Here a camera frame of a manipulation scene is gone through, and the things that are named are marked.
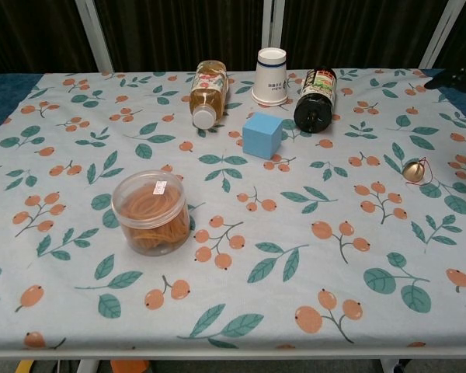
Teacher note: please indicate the right silver-black robot hand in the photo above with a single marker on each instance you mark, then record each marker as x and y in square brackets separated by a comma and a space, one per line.
[460, 79]

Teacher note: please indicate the dark brown labelled bottle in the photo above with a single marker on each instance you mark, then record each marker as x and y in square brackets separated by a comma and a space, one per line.
[315, 103]

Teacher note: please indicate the white paper cup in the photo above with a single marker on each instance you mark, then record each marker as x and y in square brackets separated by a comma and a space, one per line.
[270, 79]

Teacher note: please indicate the light blue foam cube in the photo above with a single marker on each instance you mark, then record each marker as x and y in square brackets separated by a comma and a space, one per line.
[262, 136]

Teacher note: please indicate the amber tea plastic bottle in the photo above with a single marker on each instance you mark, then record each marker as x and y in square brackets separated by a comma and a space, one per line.
[209, 91]

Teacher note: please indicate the floral orange-berry tablecloth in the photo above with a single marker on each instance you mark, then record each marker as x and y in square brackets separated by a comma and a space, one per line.
[233, 241]

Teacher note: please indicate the orange object under table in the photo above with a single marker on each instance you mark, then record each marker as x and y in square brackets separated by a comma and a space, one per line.
[130, 367]

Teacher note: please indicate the dark blue table cover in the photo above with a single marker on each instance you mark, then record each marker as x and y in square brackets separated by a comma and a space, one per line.
[2, 93]

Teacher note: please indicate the white frame pole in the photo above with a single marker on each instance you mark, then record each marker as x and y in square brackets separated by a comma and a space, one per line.
[94, 35]
[272, 23]
[440, 33]

